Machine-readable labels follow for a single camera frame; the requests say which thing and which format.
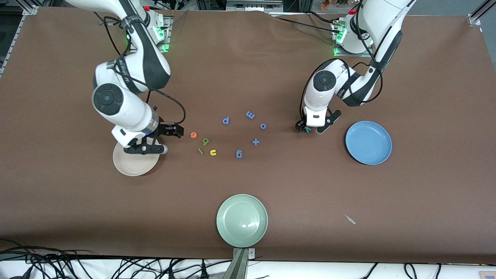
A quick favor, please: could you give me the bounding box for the aluminium frame rail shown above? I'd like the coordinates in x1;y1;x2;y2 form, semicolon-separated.
467;0;496;28
0;5;39;78

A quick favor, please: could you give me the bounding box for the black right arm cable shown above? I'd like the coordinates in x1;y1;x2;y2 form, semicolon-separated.
93;11;186;128

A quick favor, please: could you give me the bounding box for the blue plate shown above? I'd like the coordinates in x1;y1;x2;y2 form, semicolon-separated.
345;121;392;165

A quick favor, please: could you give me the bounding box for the pale green plate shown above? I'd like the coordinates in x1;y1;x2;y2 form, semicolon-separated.
216;194;269;248

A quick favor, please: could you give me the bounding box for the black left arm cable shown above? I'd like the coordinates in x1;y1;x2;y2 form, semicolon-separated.
300;0;384;121

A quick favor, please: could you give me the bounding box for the beige brown plate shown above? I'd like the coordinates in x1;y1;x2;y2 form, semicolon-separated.
113;143;160;177

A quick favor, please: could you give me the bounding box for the brown table cover sheet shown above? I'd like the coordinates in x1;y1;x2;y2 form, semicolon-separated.
0;6;496;266

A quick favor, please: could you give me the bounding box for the grey metal camera post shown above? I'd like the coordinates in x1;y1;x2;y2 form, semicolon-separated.
232;248;256;279

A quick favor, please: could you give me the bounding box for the black base supply cable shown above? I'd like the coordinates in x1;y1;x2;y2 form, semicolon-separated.
269;15;338;33

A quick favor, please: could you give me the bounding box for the aluminium arm base plate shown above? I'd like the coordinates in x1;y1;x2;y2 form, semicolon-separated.
130;15;174;53
332;19;374;58

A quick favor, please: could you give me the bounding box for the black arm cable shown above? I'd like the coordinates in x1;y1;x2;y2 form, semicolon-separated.
300;0;384;121
93;11;186;128

